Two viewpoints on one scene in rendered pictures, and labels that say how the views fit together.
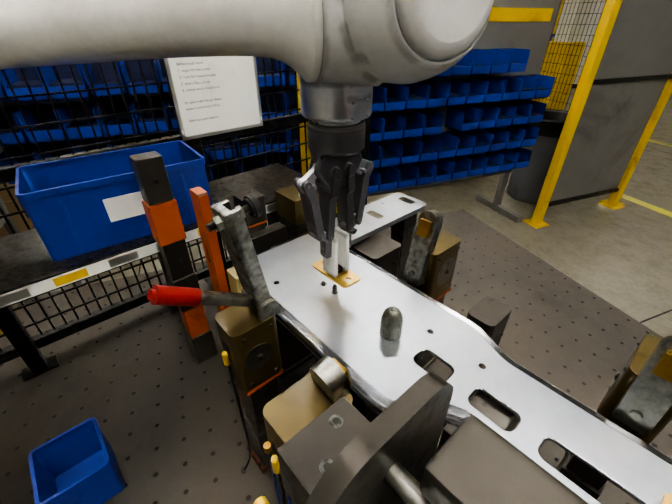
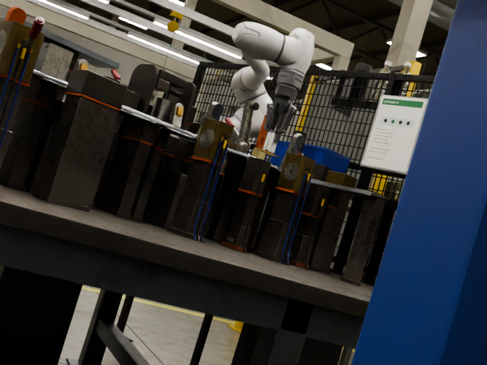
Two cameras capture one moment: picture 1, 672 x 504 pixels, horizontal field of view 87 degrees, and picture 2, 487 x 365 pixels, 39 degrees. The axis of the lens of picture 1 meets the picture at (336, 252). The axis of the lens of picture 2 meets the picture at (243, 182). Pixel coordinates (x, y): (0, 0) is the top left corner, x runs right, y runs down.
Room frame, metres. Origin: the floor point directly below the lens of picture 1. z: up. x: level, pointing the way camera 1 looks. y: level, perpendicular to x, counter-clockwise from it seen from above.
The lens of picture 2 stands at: (0.32, -2.37, 0.79)
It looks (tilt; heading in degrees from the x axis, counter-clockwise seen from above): 3 degrees up; 88
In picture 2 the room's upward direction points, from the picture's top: 17 degrees clockwise
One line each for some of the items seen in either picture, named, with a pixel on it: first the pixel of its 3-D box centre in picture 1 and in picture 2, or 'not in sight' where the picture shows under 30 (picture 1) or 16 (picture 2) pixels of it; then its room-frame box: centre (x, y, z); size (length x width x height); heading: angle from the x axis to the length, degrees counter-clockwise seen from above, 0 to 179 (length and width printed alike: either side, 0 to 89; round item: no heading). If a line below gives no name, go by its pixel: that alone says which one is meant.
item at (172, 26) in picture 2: not in sight; (167, 41); (-0.88, 7.02, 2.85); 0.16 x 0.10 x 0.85; 22
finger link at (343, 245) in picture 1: (341, 249); (273, 143); (0.48, -0.01, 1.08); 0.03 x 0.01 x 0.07; 41
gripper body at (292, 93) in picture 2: (336, 154); (283, 100); (0.47, 0.00, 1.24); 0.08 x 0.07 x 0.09; 131
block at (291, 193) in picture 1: (302, 255); (329, 221); (0.76, 0.09, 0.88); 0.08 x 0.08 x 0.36; 42
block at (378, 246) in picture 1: (377, 293); (306, 225); (0.66, -0.10, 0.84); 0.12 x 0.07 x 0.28; 132
